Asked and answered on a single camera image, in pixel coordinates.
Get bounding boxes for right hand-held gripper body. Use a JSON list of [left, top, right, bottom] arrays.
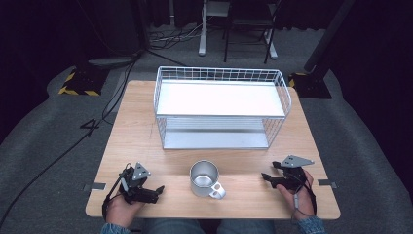
[[272, 154, 316, 191]]

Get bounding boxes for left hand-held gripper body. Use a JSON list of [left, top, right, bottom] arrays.
[[118, 161, 158, 206]]

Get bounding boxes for person's right hand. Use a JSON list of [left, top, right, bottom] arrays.
[[276, 170, 316, 222]]

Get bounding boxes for person's left hand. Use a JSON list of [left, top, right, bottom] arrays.
[[105, 192, 144, 229]]

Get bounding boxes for grey tape strip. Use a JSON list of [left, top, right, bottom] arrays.
[[83, 182, 107, 192], [317, 178, 338, 190]]

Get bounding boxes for person's legs in jeans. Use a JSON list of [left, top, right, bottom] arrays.
[[141, 218, 278, 234]]

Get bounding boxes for black yellow striped stand base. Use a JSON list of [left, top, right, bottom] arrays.
[[287, 71, 333, 99], [57, 65, 110, 98]]

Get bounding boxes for black slanted stand pole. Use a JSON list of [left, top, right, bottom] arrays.
[[303, 0, 357, 74]]

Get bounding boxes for black folding chair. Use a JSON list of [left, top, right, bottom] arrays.
[[222, 0, 278, 64]]

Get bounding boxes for grey right gripper cable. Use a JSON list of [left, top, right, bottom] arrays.
[[290, 175, 318, 223]]

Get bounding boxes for metal cup with handle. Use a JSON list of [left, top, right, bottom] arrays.
[[189, 159, 227, 200]]

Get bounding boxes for black floor cable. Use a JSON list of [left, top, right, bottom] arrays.
[[0, 52, 141, 225]]

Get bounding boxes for white wire shelf rack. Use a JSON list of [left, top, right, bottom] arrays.
[[152, 65, 293, 151]]

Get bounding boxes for white desk frame leg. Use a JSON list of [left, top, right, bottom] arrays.
[[198, 0, 209, 57], [263, 28, 280, 60]]

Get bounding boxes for bundle of floor cables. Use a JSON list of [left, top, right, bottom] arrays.
[[148, 19, 208, 52]]

